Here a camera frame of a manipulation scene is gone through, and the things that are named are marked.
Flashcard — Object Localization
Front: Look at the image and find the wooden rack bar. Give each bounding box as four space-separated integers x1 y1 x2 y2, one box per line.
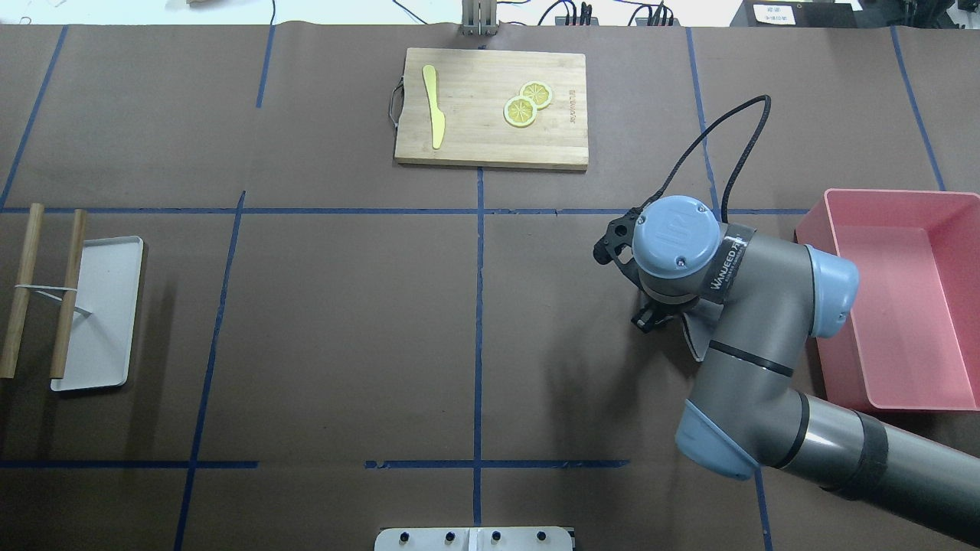
1 203 45 379
49 209 87 380

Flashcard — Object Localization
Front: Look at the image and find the yellow plastic knife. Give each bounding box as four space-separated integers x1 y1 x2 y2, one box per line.
421 65 446 150

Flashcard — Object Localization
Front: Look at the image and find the bamboo cutting board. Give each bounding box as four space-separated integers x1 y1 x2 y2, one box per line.
394 47 590 172

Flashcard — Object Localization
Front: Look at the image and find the front lemon slice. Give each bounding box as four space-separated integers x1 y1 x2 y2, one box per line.
501 95 538 129

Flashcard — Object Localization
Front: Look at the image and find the lemon slice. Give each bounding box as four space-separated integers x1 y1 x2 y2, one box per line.
501 95 538 129
519 80 554 109

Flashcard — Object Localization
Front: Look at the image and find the inner wooden rack bar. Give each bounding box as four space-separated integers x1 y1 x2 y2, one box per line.
49 209 87 380

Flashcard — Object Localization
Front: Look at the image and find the grey cleaning cloth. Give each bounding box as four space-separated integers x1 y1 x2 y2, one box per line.
681 299 724 363

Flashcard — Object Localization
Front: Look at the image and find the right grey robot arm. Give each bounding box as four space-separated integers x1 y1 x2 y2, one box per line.
623 195 979 546

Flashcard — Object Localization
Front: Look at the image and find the outer wooden rack bar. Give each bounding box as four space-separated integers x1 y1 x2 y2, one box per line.
1 203 45 379

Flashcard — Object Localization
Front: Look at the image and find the pink plastic bin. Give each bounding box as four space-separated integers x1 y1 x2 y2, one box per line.
795 189 979 412

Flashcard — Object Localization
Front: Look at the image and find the rear lemon slice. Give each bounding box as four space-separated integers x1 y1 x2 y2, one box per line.
519 80 554 109

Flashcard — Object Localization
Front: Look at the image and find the white rack base tray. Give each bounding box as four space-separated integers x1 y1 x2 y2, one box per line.
50 235 144 392

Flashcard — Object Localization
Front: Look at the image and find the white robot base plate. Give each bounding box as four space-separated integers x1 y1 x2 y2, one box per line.
374 526 577 550

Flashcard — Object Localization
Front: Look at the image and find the aluminium profile post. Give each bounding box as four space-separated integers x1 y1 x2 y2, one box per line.
459 0 499 36

